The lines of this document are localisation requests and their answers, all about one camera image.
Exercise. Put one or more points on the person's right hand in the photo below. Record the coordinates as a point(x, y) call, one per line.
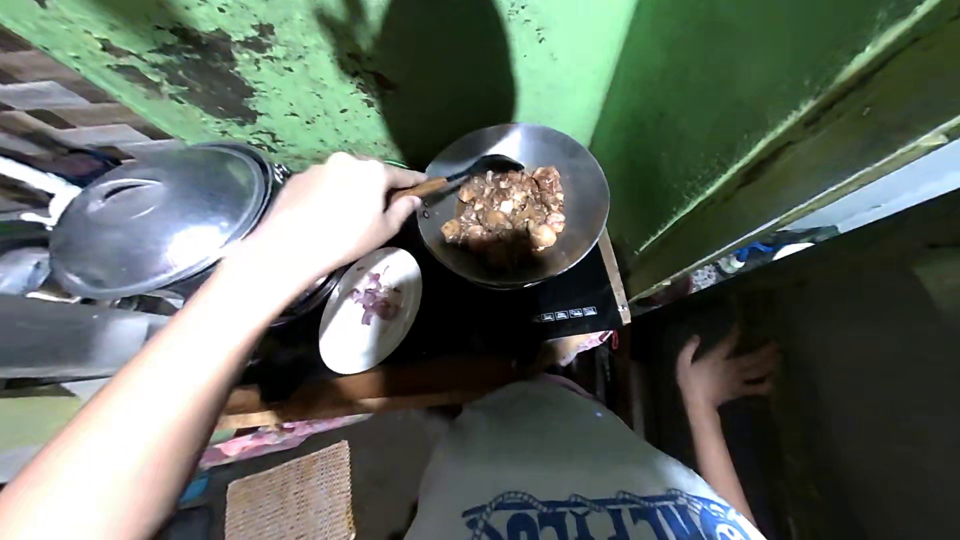
point(712, 375)

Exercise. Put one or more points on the person's left hand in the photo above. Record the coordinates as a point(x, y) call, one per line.
point(341, 206)

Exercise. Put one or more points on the person's right ring finger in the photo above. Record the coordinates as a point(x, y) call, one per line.
point(754, 371)

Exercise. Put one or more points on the person's right thumb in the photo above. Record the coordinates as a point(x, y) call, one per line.
point(687, 351)

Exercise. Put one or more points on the person's right index finger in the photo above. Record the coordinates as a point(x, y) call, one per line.
point(724, 344)

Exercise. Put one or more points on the person's right middle finger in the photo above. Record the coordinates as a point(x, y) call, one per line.
point(757, 356)

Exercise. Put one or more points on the person's left thumb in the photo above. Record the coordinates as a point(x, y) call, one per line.
point(403, 212)

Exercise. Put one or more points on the person's left index finger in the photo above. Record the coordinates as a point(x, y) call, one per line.
point(403, 177)

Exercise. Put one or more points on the person's right little finger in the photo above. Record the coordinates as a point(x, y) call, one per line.
point(750, 388)

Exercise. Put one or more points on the person's right forearm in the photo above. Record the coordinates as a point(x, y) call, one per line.
point(718, 457)

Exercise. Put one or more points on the person's left forearm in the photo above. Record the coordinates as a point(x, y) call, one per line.
point(157, 360)

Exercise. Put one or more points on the pile of chopped onion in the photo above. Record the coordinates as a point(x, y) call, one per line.
point(377, 300)

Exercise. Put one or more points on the pile of browned meat pieces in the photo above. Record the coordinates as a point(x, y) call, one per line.
point(510, 206)

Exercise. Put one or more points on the dark metal pot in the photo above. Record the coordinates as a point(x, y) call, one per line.
point(313, 296)

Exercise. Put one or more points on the black induction cooker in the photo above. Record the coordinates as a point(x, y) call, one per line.
point(566, 292)

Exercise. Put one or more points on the white oval plate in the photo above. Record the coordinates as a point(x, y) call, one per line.
point(352, 341)

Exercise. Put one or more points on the person's body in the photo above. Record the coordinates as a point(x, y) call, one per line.
point(562, 457)

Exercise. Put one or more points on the metal wok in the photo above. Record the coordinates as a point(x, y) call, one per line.
point(586, 202)

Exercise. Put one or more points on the wooden table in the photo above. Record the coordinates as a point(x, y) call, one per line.
point(360, 390)

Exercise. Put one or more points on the large round metal lid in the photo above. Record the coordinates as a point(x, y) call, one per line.
point(150, 217)

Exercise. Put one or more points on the pink floral cloth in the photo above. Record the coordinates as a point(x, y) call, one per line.
point(270, 442)

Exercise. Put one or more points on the woven straw mat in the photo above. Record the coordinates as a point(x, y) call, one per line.
point(292, 495)

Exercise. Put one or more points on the blue plastic object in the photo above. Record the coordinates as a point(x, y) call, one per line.
point(196, 487)

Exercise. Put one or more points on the grey metal box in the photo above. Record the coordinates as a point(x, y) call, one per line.
point(67, 337)

